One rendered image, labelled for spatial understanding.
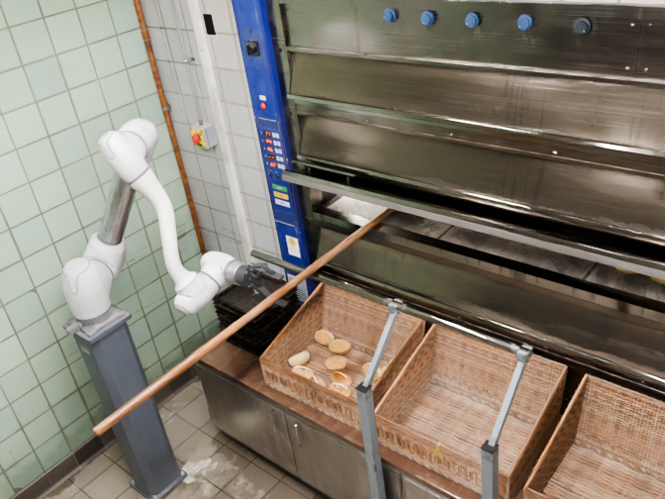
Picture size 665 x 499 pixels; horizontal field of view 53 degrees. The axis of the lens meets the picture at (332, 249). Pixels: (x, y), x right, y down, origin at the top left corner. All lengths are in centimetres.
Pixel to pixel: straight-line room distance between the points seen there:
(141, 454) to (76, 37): 186
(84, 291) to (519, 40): 183
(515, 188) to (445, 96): 38
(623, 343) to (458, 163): 82
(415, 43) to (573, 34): 54
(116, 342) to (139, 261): 73
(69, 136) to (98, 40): 44
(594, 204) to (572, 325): 49
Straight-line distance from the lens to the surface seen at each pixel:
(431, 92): 234
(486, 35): 219
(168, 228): 255
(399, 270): 279
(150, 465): 336
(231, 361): 317
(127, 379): 305
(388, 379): 271
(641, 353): 245
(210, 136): 321
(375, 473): 263
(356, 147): 263
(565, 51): 210
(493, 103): 223
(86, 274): 279
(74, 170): 325
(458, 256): 257
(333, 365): 295
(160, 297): 371
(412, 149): 248
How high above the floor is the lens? 256
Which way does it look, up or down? 31 degrees down
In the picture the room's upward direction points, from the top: 8 degrees counter-clockwise
